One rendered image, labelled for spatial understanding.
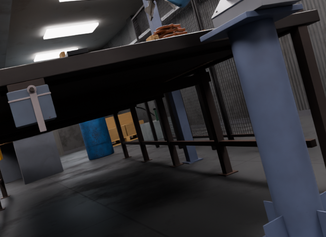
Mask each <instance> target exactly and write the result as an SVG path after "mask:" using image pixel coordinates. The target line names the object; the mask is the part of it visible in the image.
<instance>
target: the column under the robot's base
mask: <svg viewBox="0 0 326 237"><path fill-rule="evenodd" d="M302 9H303V5H302V4H295V5H288V6H281V7H274V8H267V9H260V10H254V11H247V12H244V13H242V14H240V15H239V16H237V17H235V18H233V19H232V20H230V21H228V22H226V23H225V24H223V25H221V26H219V27H217V28H216V29H214V30H212V31H210V32H209V33H207V34H205V35H203V36H202V37H200V41H201V42H205V41H211V40H216V39H221V38H226V37H228V38H229V42H230V46H231V49H232V53H233V57H234V61H235V64H236V68H237V71H238V75H239V79H240V82H241V86H242V90H243V94H244V98H245V102H246V105H247V109H248V113H249V116H250V120H251V124H252V128H253V131H254V135H255V139H256V142H257V146H258V149H259V153H260V157H261V161H262V165H263V169H264V173H265V176H266V180H267V183H268V187H269V191H270V194H271V198H272V202H269V201H263V203H264V206H265V210H266V214H267V217H268V221H269V223H267V224H265V225H264V226H263V228H264V232H265V235H264V236H263V237H326V191H325V192H323V193H321V194H319V190H318V186H317V183H316V179H315V175H314V171H313V168H312V164H311V160H310V155H309V152H308V148H307V145H306V141H305V137H304V133H303V129H302V126H301V122H300V118H299V114H298V111H297V107H296V103H295V100H294V96H293V91H292V87H291V84H290V80H289V76H288V73H287V69H286V65H285V62H284V58H283V54H282V50H281V46H280V43H279V39H278V35H277V31H276V27H275V23H274V22H276V21H278V20H280V19H283V18H285V17H287V16H289V15H291V14H293V13H296V12H298V11H300V10H302Z"/></svg>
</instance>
